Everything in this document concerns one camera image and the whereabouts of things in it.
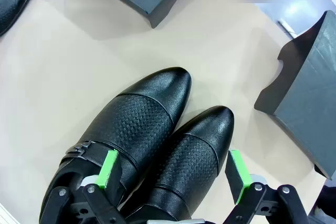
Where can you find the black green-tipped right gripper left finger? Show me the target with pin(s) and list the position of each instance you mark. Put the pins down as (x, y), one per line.
(106, 169)

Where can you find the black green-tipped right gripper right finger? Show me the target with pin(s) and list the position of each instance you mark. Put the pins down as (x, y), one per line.
(240, 169)

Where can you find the black leather loafer shoe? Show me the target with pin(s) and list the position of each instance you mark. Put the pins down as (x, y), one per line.
(13, 3)

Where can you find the black leather buckle shoe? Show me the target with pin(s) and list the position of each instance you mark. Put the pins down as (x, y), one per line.
(141, 113)
(194, 155)

